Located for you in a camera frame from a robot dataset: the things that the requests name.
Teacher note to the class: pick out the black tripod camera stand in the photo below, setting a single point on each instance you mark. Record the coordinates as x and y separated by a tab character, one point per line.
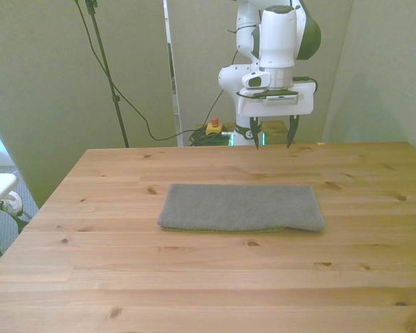
115	98

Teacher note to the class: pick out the yellow emergency stop box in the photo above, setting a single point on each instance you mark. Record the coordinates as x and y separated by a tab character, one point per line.
215	129

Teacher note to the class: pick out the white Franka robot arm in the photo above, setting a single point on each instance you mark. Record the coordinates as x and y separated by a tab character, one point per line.
277	34

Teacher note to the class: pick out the white partition edge strip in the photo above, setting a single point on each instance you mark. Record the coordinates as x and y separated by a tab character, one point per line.
175	104

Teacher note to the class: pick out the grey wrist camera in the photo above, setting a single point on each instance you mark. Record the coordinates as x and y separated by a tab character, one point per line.
281	100

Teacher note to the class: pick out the grey towel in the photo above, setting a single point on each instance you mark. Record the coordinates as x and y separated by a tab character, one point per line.
239	208

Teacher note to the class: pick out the white power adapter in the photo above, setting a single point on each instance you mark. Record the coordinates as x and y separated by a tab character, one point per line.
12	204

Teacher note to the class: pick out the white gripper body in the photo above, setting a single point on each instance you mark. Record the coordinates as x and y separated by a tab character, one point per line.
281	110

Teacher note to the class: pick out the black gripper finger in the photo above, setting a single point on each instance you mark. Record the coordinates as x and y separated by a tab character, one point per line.
255	132
293	130

